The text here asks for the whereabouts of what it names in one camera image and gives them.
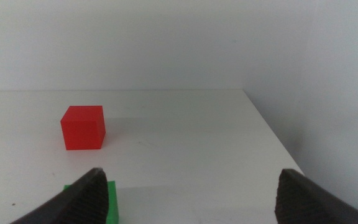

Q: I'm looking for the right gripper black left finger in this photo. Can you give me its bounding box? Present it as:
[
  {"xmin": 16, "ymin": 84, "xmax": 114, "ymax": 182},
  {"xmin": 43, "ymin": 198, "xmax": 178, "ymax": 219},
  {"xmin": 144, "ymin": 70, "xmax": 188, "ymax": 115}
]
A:
[{"xmin": 9, "ymin": 167, "xmax": 110, "ymax": 224}]

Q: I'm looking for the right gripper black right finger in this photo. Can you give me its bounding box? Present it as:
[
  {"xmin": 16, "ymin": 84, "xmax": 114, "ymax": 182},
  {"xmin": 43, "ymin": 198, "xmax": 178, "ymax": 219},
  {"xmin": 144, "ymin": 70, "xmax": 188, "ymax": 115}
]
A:
[{"xmin": 274, "ymin": 169, "xmax": 358, "ymax": 224}]

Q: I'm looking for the green cube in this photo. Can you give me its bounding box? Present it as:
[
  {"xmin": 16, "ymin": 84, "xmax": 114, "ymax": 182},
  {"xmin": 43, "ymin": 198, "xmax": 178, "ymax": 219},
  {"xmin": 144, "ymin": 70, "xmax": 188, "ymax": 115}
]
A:
[{"xmin": 63, "ymin": 180, "xmax": 119, "ymax": 224}]

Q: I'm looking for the red cube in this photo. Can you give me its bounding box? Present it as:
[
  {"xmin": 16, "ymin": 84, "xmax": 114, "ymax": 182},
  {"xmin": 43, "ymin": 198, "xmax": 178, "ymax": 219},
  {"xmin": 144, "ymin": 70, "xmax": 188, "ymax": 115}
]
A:
[{"xmin": 60, "ymin": 105, "xmax": 106, "ymax": 151}]

